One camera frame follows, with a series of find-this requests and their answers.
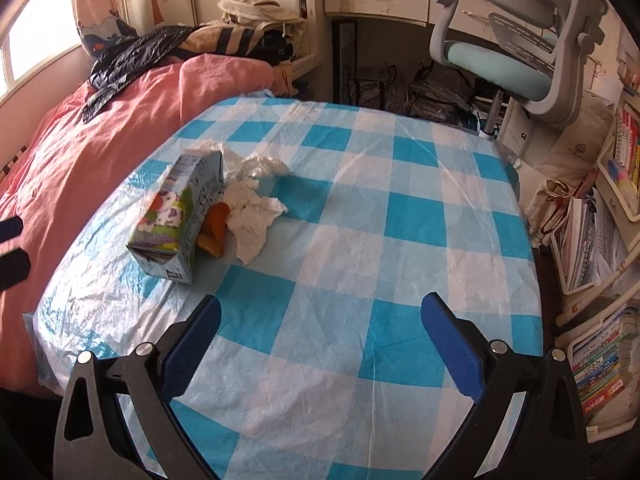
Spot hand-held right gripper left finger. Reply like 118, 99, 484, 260
52, 294, 223, 480

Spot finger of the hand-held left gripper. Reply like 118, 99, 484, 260
0, 249, 32, 292
0, 216, 24, 247

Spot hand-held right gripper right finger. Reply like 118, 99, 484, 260
421, 291, 591, 480

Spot orange peel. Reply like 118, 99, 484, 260
196, 201, 232, 257

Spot milk carton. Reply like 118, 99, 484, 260
126, 151, 226, 286

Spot white tissue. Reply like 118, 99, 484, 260
222, 177, 290, 266

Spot clear plastic bag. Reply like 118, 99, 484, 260
187, 137, 291, 183

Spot pink duvet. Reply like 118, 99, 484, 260
0, 52, 278, 401

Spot blue white checked tablecloth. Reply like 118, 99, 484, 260
22, 95, 546, 480

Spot row of thin children's books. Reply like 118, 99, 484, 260
570, 310, 640, 433

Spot stack of notebooks and papers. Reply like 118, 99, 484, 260
555, 195, 621, 293

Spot window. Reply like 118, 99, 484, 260
0, 0, 83, 96

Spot black shiny plastic bag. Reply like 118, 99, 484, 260
82, 25, 193, 123

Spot whale print cushion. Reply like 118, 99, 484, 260
80, 15, 138, 56

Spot white rolling book cart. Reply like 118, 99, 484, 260
550, 92, 640, 441

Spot white drawer cabinet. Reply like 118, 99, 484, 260
497, 97, 541, 161

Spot beige tree print tote bag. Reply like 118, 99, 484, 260
537, 95, 621, 186

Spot clear zip storage bag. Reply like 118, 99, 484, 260
407, 67, 476, 121
350, 77, 401, 111

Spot row of colourful books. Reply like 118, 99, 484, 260
614, 107, 640, 186

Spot grey blue office chair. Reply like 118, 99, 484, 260
417, 0, 608, 141

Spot yellow cloth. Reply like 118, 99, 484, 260
274, 62, 301, 98

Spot beige navy striped blanket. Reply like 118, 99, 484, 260
177, 22, 271, 58

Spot dark clothes pile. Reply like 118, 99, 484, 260
250, 30, 296, 66

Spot white bedside shelf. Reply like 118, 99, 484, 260
290, 0, 326, 81

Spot beige bag with red handles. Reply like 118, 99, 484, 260
527, 177, 576, 241

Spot black picture frame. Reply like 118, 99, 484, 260
332, 19, 358, 106

